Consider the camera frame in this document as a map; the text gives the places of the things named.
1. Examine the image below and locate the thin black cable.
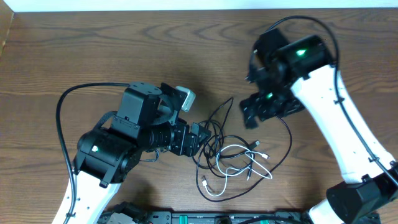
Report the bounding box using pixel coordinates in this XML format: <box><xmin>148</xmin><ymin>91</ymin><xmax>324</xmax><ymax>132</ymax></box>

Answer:
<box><xmin>195</xmin><ymin>115</ymin><xmax>293</xmax><ymax>203</ymax></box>

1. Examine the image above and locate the white USB cable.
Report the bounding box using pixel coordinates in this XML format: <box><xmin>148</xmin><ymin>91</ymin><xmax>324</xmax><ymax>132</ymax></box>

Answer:
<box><xmin>201</xmin><ymin>143</ymin><xmax>274</xmax><ymax>197</ymax></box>

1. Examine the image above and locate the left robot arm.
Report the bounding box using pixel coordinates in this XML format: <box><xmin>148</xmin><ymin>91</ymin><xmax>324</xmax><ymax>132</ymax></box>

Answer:
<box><xmin>53</xmin><ymin>82</ymin><xmax>211</xmax><ymax>223</ymax></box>

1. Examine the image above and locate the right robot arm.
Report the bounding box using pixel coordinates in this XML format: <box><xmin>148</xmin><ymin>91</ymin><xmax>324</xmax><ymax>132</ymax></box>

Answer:
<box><xmin>239</xmin><ymin>29</ymin><xmax>397</xmax><ymax>223</ymax></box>

